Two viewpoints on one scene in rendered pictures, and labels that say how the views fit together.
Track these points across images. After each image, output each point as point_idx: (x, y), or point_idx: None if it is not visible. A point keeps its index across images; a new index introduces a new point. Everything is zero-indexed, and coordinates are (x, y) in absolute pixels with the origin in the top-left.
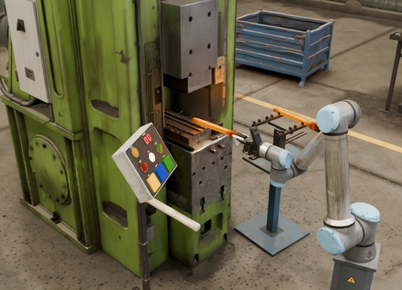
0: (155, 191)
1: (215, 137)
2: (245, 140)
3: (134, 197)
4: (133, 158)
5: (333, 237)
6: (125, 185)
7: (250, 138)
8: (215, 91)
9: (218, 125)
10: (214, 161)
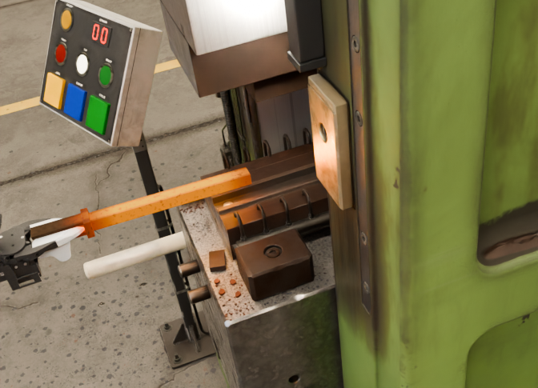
0: (45, 100)
1: (210, 260)
2: (14, 227)
3: None
4: (58, 22)
5: None
6: None
7: (14, 242)
8: (338, 214)
9: (240, 262)
10: (210, 308)
